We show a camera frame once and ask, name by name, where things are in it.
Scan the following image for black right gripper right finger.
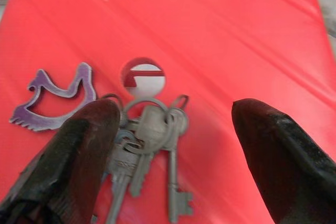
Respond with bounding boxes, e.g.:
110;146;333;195
232;98;336;224

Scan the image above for metal key bunch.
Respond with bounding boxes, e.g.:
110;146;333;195
101;94;195;224

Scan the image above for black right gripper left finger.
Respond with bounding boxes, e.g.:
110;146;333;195
0;99;121;224

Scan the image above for red plastic stool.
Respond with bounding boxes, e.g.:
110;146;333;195
0;0;336;224

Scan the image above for purple animal-shaped key charm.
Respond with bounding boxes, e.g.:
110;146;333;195
8;62;98;132

